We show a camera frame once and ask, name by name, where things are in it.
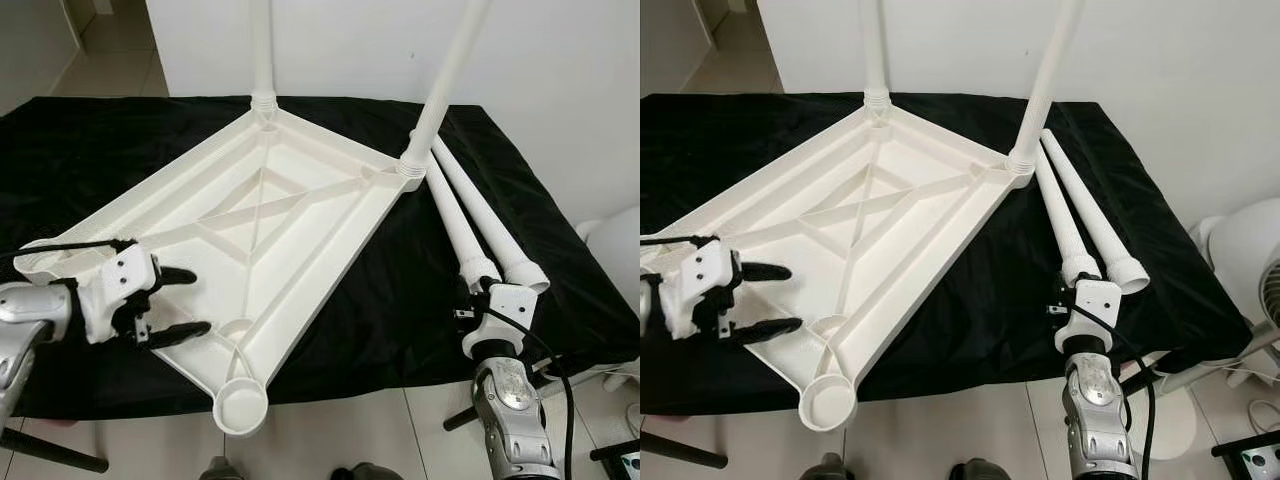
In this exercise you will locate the white plastic table leg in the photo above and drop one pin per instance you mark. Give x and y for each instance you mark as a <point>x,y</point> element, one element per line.
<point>262,50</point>
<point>1050,80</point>
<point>455,220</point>
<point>1100,220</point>
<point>1065,220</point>
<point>445,90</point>
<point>875,50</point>
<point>490,220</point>

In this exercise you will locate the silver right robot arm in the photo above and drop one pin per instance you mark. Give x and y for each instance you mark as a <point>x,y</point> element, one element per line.
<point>510,400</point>
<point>1095,420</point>

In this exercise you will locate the grey right robot foot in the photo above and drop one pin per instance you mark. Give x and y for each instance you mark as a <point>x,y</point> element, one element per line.
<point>975,471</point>
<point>365,472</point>

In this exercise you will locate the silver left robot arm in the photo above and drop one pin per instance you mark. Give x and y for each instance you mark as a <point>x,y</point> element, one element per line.
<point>647,300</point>
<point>20,310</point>

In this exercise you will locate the grey robot foot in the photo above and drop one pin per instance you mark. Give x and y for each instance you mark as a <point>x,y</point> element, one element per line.
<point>830,470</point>
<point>975,471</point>
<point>218,470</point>
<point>365,472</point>

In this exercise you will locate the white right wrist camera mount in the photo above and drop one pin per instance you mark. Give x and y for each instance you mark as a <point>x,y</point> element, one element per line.
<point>1090,305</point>
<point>505,310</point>

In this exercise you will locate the grey left robot foot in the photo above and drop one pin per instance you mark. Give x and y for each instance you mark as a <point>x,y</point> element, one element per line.
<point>218,470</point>
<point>830,470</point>

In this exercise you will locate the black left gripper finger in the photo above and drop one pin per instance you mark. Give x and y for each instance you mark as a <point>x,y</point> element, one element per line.
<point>770,328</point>
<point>765,271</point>
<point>180,333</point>
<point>178,275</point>

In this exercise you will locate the white plastic table top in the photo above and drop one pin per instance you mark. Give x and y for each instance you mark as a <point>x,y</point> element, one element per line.
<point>250,220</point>
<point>870,220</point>

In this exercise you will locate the black metal table leg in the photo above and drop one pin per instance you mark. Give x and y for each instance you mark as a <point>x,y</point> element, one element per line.
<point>685,452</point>
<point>462,417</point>
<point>1140,380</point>
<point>55,452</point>

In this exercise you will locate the black stand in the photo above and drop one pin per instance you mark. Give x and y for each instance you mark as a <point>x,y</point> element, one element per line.
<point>620,462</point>
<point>1250,460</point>

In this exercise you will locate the black cloth table cover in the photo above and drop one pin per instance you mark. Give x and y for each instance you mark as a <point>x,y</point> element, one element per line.
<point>1150,300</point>
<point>500,300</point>

